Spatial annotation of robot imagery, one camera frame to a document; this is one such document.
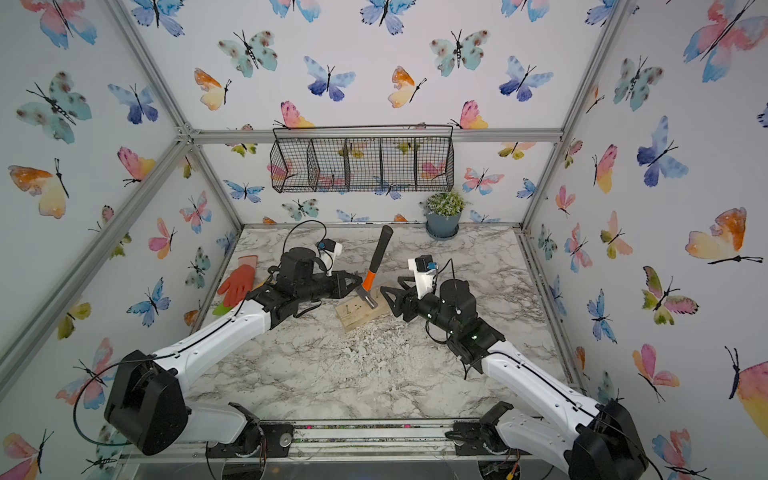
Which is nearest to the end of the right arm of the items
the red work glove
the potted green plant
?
the potted green plant

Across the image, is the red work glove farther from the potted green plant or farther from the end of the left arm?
the potted green plant

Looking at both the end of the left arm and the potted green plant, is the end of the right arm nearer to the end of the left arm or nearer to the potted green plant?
the end of the left arm

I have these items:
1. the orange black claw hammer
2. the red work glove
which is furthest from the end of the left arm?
the red work glove

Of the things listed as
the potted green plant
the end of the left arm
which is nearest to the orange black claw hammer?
the end of the left arm

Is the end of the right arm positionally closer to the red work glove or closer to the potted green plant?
the potted green plant

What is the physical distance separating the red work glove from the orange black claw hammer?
0.46m

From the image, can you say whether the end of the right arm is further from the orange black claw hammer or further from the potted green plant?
the potted green plant

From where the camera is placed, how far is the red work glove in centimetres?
100

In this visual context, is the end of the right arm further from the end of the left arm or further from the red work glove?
the red work glove

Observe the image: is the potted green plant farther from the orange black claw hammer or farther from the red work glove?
the red work glove

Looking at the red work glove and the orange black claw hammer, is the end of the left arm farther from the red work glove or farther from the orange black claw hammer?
the red work glove

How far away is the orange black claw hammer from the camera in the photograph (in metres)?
0.65
